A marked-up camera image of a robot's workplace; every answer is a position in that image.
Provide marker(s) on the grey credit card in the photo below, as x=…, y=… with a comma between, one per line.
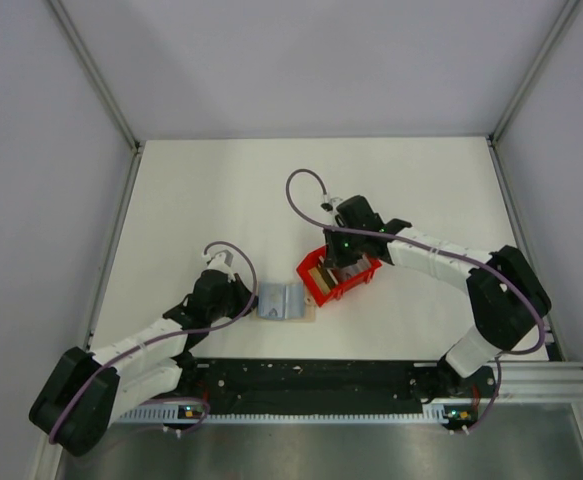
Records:
x=294, y=301

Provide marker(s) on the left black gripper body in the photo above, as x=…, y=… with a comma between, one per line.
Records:
x=218, y=311

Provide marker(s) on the beige card holder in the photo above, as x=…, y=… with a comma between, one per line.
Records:
x=309, y=311

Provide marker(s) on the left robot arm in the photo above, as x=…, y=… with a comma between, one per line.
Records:
x=87, y=391

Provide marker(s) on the white slotted cable duct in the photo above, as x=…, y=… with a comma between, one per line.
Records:
x=179, y=415

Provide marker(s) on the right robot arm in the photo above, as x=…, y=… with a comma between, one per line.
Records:
x=505, y=295

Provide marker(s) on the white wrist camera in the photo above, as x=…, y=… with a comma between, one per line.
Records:
x=329, y=204
x=220, y=261

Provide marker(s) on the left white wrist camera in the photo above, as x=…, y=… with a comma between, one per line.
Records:
x=220, y=261

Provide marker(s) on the stack of upright cards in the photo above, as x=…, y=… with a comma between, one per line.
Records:
x=351, y=271

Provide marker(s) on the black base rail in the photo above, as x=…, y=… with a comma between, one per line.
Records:
x=326, y=386

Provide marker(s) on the red plastic card tray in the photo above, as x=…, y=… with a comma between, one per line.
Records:
x=317, y=257

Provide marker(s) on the gold credit card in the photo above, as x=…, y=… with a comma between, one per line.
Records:
x=324, y=279

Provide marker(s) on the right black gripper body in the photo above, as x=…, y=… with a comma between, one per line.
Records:
x=360, y=250

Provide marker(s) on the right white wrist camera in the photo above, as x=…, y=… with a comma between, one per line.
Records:
x=329, y=204

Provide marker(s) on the light blue credit card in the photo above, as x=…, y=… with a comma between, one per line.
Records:
x=271, y=301

